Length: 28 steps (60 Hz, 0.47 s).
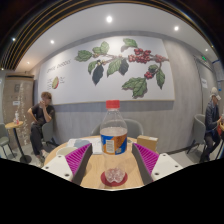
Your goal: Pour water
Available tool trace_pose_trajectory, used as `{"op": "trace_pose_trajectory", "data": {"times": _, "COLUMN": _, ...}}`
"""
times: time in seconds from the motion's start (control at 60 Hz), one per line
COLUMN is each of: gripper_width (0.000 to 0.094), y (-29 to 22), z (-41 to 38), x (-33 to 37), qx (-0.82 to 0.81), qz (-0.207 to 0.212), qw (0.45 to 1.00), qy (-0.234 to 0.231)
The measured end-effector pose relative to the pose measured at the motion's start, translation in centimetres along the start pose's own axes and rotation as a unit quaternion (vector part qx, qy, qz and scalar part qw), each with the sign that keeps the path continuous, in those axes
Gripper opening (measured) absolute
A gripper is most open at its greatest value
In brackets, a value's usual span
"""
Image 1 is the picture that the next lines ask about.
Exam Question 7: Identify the round recessed ceiling lights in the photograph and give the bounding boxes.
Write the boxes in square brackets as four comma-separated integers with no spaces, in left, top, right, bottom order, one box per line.
[11,15,214,46]

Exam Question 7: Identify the person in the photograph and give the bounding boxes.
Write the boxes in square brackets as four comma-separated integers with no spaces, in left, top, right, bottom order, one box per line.
[199,87,224,163]
[27,91,56,159]

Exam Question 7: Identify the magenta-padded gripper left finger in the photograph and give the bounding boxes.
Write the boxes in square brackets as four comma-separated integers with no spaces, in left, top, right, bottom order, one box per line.
[41,143,94,186]

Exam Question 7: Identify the flat round red coaster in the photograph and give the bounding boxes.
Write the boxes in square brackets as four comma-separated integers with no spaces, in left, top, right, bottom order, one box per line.
[100,170,129,188]

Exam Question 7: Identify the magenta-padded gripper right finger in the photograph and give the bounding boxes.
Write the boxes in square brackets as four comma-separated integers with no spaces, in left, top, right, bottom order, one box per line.
[131,142,184,186]

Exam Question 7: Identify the coffee plant wall mural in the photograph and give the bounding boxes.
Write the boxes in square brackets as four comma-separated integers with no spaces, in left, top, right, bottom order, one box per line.
[37,35,176,106]

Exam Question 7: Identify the small round wooden side table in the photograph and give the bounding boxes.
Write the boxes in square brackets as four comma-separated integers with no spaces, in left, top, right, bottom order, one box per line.
[4,120,33,164]

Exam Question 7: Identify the clear red-capped drink bottle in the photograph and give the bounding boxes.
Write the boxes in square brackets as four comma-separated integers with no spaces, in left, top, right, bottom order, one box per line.
[99,99,129,184]

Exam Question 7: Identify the framed wall notice board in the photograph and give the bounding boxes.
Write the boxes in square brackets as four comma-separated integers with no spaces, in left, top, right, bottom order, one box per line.
[212,59,224,83]

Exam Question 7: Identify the small clear bottle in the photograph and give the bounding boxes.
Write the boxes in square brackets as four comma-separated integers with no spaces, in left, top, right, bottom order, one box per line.
[13,110,20,125]

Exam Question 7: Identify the small cardboard box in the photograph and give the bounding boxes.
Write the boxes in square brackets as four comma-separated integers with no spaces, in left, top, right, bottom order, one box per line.
[136,134,159,153]

